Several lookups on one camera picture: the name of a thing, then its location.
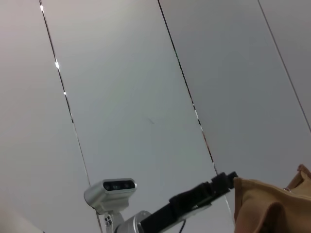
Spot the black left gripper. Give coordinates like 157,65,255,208
140,170,240,232

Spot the khaki canvas food bag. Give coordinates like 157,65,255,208
232,164,311,233

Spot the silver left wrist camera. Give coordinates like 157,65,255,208
84,178,138,233

